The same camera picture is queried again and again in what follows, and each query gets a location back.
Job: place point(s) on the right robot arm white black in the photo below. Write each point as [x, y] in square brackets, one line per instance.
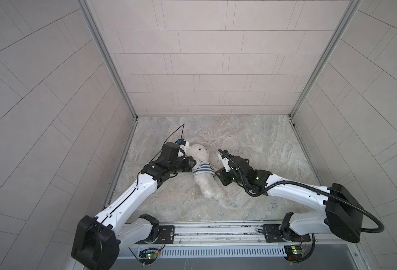
[335, 211]

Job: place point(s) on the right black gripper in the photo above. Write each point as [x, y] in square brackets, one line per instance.
[222, 175]

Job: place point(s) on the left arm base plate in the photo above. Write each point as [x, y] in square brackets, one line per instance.
[165, 235]

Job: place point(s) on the blue white striped knit sweater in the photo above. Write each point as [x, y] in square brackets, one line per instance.
[203, 168]

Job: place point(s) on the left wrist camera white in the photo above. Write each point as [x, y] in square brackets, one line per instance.
[183, 144]

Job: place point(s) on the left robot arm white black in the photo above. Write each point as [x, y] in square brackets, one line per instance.
[98, 240]

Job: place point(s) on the left green circuit board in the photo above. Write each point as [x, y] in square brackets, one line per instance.
[149, 256]

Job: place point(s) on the left corner aluminium profile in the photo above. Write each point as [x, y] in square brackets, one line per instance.
[91, 23]

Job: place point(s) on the corner aluminium profile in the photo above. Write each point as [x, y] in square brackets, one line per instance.
[91, 23]
[349, 13]

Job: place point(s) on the green circuit board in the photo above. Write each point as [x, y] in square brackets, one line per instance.
[294, 252]
[149, 256]

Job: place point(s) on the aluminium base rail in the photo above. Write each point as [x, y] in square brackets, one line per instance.
[228, 234]

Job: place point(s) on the right corner aluminium profile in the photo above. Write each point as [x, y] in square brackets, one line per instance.
[349, 13]

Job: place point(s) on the white plush teddy bear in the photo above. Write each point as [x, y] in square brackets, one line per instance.
[206, 183]

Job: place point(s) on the right green circuit board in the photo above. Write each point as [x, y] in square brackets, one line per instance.
[294, 252]

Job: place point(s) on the white ventilation grille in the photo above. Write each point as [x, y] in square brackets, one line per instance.
[177, 252]

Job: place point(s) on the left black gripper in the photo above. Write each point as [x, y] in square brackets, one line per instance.
[187, 167]

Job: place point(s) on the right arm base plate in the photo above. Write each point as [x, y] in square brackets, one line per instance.
[273, 234]

